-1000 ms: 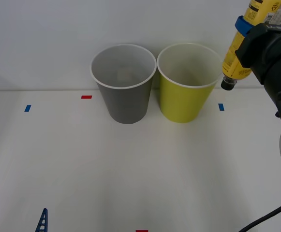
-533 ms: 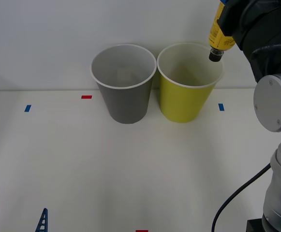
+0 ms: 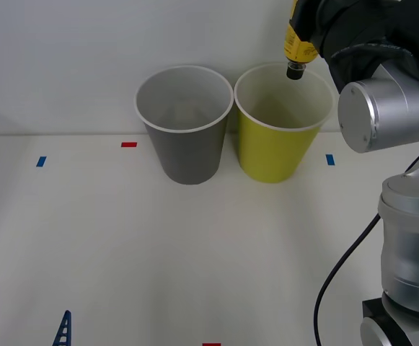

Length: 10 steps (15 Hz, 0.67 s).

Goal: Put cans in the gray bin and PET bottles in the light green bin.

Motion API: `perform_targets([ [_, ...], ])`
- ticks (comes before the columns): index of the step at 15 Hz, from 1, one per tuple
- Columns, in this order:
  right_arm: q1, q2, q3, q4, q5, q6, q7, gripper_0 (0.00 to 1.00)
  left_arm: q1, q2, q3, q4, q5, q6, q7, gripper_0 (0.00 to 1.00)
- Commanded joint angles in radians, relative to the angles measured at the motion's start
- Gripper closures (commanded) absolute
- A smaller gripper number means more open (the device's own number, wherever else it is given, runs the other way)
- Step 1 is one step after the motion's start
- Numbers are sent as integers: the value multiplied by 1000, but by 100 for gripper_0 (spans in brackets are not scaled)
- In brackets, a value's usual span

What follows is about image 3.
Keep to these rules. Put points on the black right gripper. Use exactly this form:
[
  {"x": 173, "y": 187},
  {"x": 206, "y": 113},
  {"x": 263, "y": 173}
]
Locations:
[{"x": 312, "y": 21}]

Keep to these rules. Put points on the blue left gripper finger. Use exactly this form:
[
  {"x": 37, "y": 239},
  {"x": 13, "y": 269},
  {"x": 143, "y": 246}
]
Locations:
[{"x": 64, "y": 329}]

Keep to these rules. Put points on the yellow label plastic bottle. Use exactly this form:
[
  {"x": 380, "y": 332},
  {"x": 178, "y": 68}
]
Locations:
[{"x": 297, "y": 43}]

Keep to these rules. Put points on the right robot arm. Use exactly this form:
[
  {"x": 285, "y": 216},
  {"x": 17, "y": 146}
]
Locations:
[{"x": 396, "y": 108}]

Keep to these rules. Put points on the yellow-green plastic bin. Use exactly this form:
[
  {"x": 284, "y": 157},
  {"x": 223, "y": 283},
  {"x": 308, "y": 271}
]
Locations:
[{"x": 277, "y": 144}]

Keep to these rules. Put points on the grey plastic bin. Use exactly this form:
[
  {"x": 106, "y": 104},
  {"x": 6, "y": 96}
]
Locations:
[{"x": 187, "y": 151}]

